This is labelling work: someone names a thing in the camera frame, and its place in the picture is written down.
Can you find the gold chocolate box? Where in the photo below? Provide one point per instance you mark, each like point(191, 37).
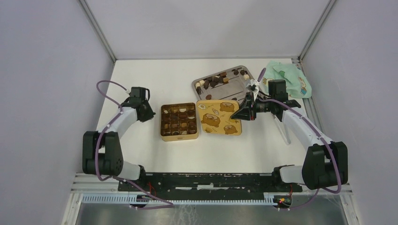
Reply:
point(179, 122)

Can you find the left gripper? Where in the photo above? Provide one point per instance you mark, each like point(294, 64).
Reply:
point(149, 116)

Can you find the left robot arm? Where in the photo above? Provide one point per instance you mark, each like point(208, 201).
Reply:
point(102, 152)

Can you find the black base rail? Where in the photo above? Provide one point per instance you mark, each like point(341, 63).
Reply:
point(213, 186)

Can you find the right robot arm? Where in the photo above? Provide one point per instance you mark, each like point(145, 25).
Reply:
point(325, 164)

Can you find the silver box lid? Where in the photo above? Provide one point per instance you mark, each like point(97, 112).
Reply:
point(215, 117)

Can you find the metal serving tongs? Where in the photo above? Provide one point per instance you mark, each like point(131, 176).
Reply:
point(283, 130)

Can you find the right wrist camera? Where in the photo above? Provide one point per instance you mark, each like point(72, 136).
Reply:
point(253, 86)

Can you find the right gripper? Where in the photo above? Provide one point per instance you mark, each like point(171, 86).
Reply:
point(244, 113)

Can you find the steel tray with chocolates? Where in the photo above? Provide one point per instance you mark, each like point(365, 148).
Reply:
point(229, 84)

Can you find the green printed cloth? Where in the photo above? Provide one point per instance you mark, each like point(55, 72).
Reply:
point(297, 85)

